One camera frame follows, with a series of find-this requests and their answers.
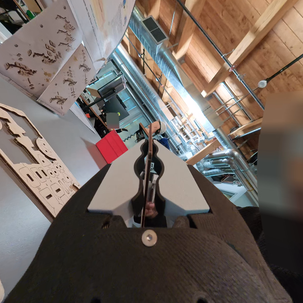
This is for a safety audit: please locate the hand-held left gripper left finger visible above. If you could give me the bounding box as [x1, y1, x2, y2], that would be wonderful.
[87, 140, 146, 227]

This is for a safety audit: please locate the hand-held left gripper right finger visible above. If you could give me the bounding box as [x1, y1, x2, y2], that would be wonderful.
[154, 140, 210, 227]

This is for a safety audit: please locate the wooden puzzle piece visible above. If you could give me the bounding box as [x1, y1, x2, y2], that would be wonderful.
[140, 123, 153, 228]

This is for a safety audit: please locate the grey desk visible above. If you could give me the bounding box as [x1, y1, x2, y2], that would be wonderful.
[0, 73, 112, 299]

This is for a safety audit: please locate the person's right hand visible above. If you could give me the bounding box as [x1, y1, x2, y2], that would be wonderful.
[145, 201, 158, 219]

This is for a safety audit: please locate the red plastic bin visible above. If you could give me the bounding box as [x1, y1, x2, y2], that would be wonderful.
[95, 129, 129, 164]

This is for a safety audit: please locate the wooden puzzle sheet with cutouts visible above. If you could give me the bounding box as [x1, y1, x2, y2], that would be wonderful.
[0, 103, 81, 223]

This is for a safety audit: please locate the dark monitor screen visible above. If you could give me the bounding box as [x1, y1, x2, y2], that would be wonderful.
[104, 96, 130, 119]

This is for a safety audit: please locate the blue-edged printed paper sheet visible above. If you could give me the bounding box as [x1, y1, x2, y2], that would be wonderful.
[70, 102, 97, 134]

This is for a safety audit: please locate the person's black sweater torso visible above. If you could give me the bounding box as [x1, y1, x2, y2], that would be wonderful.
[237, 206, 303, 303]

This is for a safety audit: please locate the large printed instruction sheet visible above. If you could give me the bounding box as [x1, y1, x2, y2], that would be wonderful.
[67, 0, 136, 69]

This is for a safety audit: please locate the folded white instruction booklet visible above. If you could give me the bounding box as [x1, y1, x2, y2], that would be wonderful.
[0, 0, 97, 116]

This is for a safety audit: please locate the wooden support post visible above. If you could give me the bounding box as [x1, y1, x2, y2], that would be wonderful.
[186, 140, 222, 166]

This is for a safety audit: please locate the cluster of silver duct pipes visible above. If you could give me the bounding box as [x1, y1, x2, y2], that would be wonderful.
[187, 149, 257, 177]

